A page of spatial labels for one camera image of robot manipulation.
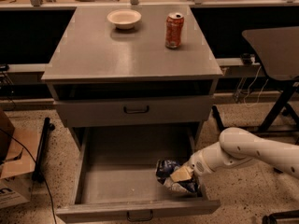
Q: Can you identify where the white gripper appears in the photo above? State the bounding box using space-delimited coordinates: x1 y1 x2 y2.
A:
170 150 214 182

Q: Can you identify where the blue chip bag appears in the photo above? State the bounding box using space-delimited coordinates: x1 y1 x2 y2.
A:
156 160 199 195

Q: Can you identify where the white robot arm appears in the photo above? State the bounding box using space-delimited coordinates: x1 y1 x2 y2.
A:
170 128 299 182

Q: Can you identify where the closed grey upper drawer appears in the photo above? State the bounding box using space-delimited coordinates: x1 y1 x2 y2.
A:
54 95 213 127

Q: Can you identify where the open grey lower drawer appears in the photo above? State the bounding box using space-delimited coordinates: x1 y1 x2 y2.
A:
56 124 220 223

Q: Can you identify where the grey drawer cabinet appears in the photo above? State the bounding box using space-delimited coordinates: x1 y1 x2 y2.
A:
42 5 222 145

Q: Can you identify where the orange soda can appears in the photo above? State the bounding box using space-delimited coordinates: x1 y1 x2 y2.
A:
165 12 184 49

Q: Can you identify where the white paper bowl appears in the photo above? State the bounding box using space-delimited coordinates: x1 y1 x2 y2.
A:
107 9 141 30

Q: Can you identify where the cardboard box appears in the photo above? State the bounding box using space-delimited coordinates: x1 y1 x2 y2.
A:
0 110 39 208

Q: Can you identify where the black floor rail right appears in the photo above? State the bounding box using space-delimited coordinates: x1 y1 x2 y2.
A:
212 105 225 132

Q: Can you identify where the black floor rail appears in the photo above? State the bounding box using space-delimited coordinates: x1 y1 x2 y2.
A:
32 117 55 183
212 105 225 132

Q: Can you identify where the black floor rail left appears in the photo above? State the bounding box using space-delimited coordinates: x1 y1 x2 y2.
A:
32 117 55 183

